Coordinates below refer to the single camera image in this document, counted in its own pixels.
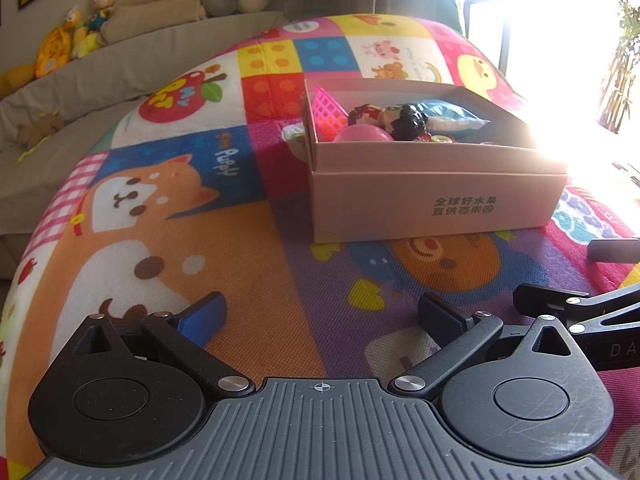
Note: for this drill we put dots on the pink plastic strainer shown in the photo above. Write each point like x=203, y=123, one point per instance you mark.
x=327, y=112

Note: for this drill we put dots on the red haired doll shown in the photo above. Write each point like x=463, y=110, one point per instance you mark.
x=101, y=7

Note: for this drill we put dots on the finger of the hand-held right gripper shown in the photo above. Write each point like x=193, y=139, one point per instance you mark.
x=615, y=251
x=600, y=310

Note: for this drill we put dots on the beige folded blanket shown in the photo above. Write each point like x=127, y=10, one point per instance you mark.
x=155, y=10

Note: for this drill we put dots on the small yellow duck plush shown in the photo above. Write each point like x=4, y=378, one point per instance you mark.
x=75, y=30

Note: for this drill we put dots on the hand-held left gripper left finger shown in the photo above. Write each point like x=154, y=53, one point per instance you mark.
x=202, y=317

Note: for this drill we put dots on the brown plush toy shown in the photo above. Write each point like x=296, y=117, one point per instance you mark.
x=40, y=132

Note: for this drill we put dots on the black window frame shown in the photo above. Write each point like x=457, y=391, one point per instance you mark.
x=469, y=25

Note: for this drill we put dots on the pink cardboard box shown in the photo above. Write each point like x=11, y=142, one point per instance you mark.
x=425, y=195

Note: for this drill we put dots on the beige sofa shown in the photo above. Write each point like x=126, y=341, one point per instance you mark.
x=75, y=100

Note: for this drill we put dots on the red black doll figure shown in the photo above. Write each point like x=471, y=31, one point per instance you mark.
x=390, y=117

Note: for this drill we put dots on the colourful cartoon play mat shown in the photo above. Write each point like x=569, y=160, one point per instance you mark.
x=200, y=210

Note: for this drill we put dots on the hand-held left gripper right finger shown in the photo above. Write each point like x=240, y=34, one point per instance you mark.
x=442, y=317

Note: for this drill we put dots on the long yellow plush toy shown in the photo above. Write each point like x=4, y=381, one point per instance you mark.
x=17, y=80

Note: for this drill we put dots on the pink plastic ball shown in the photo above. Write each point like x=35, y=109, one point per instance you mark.
x=362, y=136

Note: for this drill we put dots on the yellow round plush toy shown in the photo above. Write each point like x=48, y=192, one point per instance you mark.
x=50, y=55

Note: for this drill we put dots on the small pale round toy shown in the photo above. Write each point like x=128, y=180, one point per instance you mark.
x=295, y=135

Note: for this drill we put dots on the green potted plant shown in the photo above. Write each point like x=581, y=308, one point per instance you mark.
x=620, y=70

